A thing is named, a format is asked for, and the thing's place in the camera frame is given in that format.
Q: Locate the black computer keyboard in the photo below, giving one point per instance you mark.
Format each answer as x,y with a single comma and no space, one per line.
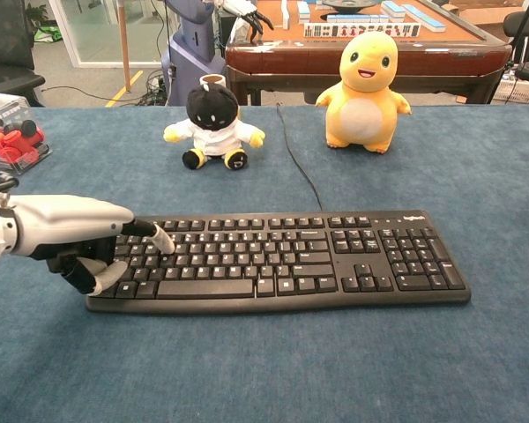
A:
291,264

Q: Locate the yellow plush dinosaur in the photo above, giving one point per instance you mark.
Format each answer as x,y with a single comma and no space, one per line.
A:
363,101

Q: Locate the black-fingered background robot hand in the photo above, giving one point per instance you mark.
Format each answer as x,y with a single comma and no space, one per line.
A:
251,15

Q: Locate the wooden pole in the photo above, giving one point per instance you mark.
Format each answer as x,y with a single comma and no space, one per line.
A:
123,44

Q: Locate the row of mahjong tiles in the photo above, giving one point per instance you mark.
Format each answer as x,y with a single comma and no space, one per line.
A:
330,30

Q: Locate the black-headed plush doll white coat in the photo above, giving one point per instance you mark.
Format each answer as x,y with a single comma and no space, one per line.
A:
213,128

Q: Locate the brown mahjong table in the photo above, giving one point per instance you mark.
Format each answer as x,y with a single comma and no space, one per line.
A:
282,61

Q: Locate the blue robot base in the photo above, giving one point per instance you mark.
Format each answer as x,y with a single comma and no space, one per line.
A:
191,48

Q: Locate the white plastic basket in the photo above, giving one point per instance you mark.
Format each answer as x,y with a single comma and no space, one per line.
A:
518,91

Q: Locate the blue felt table mat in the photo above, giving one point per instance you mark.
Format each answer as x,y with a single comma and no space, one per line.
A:
264,365

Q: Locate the black office chair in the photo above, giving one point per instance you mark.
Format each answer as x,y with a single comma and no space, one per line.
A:
4,53

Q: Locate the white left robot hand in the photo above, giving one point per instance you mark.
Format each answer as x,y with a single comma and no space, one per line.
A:
70,220

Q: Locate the clear box with red pieces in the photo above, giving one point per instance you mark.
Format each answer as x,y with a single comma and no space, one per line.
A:
13,141

